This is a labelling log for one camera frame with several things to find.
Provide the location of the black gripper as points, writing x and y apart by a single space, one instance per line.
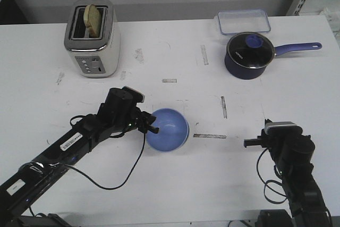
266 141
119 113

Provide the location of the blue bowl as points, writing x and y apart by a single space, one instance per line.
173 130

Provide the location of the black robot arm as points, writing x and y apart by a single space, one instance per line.
291 152
34 178

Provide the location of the white silver toaster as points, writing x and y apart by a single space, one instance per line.
94 57

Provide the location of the glass pot lid blue knob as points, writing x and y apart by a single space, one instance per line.
250 50

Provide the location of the slice of toast bread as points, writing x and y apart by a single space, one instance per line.
92 20

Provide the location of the clear plastic food container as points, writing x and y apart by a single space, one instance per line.
237 21

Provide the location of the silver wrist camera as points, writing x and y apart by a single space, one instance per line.
270 126
137 96

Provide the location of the blue saucepan with handle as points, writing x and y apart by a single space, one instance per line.
248 74

